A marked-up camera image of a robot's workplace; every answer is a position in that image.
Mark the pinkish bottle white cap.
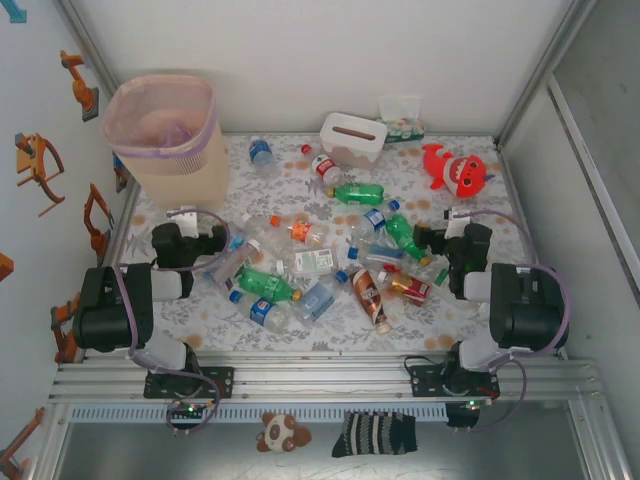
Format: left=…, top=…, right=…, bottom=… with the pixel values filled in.
left=202, top=238, right=264, bottom=292

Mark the crushed clear plastic bottle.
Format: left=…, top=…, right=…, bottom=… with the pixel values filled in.
left=238, top=212, right=281, bottom=246

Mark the red gold label bottle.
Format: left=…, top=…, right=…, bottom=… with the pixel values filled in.
left=377, top=269, right=432, bottom=307

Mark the clear bottle blue cap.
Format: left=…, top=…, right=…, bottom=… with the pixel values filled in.
left=347, top=242, right=406, bottom=271

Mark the clear bottle blue white label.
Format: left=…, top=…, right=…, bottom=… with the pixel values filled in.
left=349, top=198, right=402, bottom=236

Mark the green soda bottle orange cap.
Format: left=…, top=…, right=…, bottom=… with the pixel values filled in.
left=237, top=267, right=304, bottom=304

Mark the brown coffee drink bottle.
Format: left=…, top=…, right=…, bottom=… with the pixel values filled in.
left=348, top=268, right=391, bottom=335

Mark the beige bin pink liner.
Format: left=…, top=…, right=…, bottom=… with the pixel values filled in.
left=102, top=74, right=232, bottom=215

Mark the pepsi bottle blue cap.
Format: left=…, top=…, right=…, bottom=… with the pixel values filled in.
left=228, top=289, right=294, bottom=334

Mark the orange label bottle orange cap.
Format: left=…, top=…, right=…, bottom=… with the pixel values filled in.
left=269, top=215, right=329, bottom=249

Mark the small blue label water bottle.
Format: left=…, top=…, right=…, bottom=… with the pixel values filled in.
left=248, top=135, right=279, bottom=176

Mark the crushed bottle light blue label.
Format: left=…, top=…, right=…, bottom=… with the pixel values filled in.
left=294, top=270, right=350, bottom=327

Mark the red label water bottle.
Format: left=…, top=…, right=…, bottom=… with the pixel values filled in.
left=309, top=153, right=351, bottom=189

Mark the red shark plush toy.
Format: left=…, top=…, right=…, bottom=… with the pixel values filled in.
left=422, top=143, right=496, bottom=200

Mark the green white label bottle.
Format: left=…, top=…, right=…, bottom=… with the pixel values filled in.
left=274, top=247, right=336, bottom=279

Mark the green tissue pack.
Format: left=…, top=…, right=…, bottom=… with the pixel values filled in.
left=377, top=94, right=426, bottom=146

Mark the floral grey tablecloth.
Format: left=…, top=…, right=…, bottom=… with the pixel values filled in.
left=97, top=132, right=534, bottom=354

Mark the white tissue box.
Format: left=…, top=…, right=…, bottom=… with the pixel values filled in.
left=319, top=112, right=389, bottom=169

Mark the panda plush toy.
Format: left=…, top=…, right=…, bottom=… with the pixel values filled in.
left=255, top=411, right=314, bottom=455

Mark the black white striped sock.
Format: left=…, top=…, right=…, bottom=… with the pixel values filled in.
left=331, top=410, right=419, bottom=459

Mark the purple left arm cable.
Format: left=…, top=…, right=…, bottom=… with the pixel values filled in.
left=115, top=208, right=232, bottom=437

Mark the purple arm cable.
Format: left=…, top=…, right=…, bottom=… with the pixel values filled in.
left=464, top=208, right=571, bottom=434
left=115, top=208, right=232, bottom=437

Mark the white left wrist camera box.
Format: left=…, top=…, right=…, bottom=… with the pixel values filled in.
left=167, top=204, right=199, bottom=236

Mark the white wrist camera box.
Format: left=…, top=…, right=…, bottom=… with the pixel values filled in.
left=167, top=204, right=199, bottom=236
left=444, top=205, right=471, bottom=239

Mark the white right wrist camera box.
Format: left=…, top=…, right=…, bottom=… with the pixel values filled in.
left=444, top=205, right=471, bottom=239

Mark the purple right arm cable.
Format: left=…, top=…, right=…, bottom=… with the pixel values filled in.
left=464, top=208, right=571, bottom=434

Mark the blue wall decal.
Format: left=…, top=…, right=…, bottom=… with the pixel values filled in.
left=113, top=154, right=129, bottom=194

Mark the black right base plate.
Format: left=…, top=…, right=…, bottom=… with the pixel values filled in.
left=410, top=363, right=501, bottom=399

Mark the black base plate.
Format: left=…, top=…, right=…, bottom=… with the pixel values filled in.
left=410, top=363, right=501, bottom=399
left=143, top=366, right=236, bottom=400

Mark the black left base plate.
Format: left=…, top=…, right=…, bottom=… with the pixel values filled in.
left=143, top=366, right=236, bottom=400

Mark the aluminium window frame bar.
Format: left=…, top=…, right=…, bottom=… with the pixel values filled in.
left=547, top=74, right=640, bottom=301

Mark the aluminium front rail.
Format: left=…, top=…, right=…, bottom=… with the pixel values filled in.
left=47, top=349, right=601, bottom=404

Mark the white slotted cable duct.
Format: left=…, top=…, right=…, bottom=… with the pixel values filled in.
left=69, top=404, right=449, bottom=424

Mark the aluminium frame post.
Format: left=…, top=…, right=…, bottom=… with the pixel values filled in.
left=497, top=0, right=599, bottom=149
left=54, top=0, right=126, bottom=109

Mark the teal wall decal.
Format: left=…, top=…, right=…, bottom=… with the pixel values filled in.
left=0, top=0, right=29, bottom=25

